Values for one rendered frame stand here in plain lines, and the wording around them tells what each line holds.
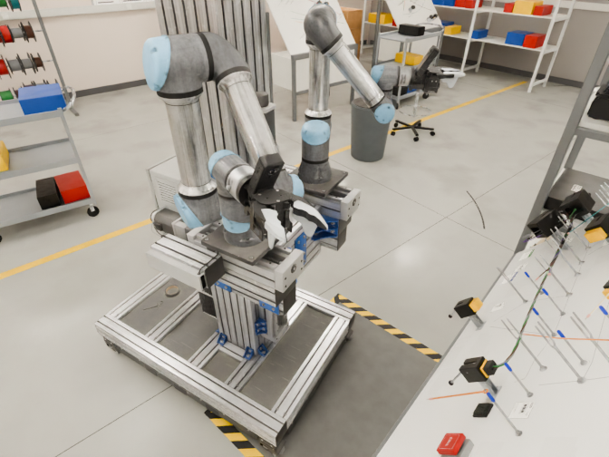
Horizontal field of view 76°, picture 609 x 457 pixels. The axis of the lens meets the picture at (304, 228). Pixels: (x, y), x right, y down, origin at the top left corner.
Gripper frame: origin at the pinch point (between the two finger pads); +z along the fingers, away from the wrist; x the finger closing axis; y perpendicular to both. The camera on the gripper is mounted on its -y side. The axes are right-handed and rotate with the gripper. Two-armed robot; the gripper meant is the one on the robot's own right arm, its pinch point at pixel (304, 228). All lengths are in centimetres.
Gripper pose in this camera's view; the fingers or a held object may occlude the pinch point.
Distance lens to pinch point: 67.7
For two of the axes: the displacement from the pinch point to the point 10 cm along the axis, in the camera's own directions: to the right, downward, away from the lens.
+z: 5.6, 5.0, -6.7
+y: -0.9, 8.3, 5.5
